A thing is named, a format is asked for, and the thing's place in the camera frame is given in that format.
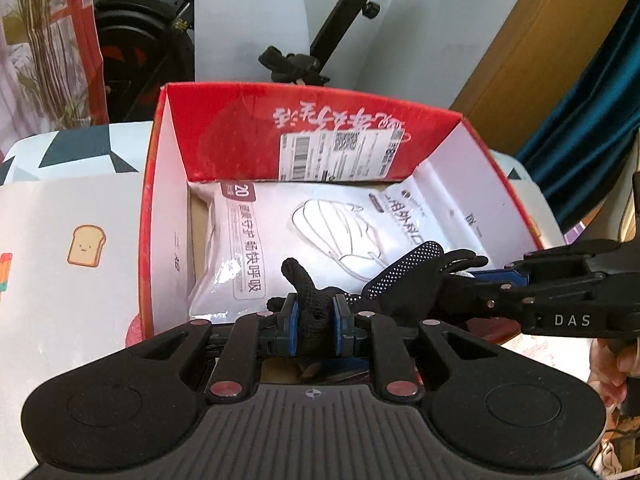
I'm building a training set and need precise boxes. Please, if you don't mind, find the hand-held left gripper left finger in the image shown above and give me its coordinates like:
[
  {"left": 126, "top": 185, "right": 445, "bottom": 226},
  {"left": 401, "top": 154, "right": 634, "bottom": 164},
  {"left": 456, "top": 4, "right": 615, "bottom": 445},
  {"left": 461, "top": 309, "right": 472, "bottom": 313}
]
[{"left": 127, "top": 295, "right": 301, "bottom": 405}]

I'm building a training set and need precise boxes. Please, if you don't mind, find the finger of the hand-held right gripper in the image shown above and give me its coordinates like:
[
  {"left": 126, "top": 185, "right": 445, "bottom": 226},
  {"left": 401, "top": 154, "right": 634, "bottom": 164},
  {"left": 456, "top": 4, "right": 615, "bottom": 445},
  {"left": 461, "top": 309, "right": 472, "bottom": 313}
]
[
  {"left": 440, "top": 278, "right": 532, "bottom": 322},
  {"left": 470, "top": 259, "right": 532, "bottom": 284}
]

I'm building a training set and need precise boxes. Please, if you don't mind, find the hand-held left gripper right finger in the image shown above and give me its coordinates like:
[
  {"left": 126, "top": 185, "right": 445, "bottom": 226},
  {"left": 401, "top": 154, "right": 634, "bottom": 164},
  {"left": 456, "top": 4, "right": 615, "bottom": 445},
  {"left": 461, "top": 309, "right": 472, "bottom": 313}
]
[{"left": 332, "top": 294, "right": 502, "bottom": 405}]

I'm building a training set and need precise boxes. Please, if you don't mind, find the black dotted knit glove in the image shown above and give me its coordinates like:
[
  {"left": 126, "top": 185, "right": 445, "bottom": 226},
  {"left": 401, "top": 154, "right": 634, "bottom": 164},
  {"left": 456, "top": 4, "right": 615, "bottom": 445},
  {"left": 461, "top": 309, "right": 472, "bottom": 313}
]
[{"left": 267, "top": 241, "right": 490, "bottom": 361}]

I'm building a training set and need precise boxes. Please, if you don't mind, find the red cardboard box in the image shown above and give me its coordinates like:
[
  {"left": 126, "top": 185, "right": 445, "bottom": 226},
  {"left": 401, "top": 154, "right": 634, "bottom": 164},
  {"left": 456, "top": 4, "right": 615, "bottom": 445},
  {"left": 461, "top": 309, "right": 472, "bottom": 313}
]
[{"left": 137, "top": 81, "right": 543, "bottom": 346}]

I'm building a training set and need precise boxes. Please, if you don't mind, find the person's right hand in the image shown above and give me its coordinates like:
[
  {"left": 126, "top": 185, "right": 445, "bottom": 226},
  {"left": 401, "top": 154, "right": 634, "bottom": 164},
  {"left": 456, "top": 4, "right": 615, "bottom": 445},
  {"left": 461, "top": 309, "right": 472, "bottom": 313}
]
[{"left": 589, "top": 340, "right": 632, "bottom": 411}]

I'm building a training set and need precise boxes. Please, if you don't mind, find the white face mask packet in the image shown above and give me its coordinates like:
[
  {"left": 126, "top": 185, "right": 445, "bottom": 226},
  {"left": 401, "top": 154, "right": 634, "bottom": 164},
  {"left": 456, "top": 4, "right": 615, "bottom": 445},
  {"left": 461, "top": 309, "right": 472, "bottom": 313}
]
[
  {"left": 370, "top": 159, "right": 508, "bottom": 281},
  {"left": 189, "top": 180, "right": 396, "bottom": 322}
]

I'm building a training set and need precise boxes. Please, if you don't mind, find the teal curtain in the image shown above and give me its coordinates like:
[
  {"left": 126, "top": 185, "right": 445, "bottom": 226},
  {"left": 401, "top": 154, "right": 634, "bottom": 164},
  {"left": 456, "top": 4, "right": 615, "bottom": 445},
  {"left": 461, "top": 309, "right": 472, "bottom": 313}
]
[{"left": 515, "top": 0, "right": 640, "bottom": 231}]

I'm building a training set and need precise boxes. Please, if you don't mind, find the wooden door panel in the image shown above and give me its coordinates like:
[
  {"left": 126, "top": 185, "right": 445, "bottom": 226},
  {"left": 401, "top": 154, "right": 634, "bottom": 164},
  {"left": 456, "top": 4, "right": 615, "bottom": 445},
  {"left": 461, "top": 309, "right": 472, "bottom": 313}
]
[{"left": 450, "top": 0, "right": 636, "bottom": 156}]

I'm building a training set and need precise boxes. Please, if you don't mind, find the white printed tablecloth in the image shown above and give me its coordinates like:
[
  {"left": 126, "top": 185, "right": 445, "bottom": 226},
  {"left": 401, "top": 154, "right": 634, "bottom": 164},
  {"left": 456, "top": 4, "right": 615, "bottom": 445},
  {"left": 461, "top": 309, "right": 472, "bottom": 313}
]
[{"left": 0, "top": 121, "right": 601, "bottom": 480}]

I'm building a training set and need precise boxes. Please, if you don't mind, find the black exercise bike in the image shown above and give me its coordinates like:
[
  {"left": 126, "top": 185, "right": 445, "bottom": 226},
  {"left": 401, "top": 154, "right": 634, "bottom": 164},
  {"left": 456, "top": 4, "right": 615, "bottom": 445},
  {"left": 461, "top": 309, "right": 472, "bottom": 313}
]
[{"left": 94, "top": 0, "right": 451, "bottom": 125}]

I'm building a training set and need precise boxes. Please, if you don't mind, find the red plant-print wall cloth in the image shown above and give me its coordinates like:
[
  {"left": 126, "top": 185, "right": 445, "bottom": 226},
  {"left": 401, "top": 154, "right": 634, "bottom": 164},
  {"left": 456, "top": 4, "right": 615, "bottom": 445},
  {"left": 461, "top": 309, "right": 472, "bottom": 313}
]
[{"left": 0, "top": 0, "right": 108, "bottom": 161}]

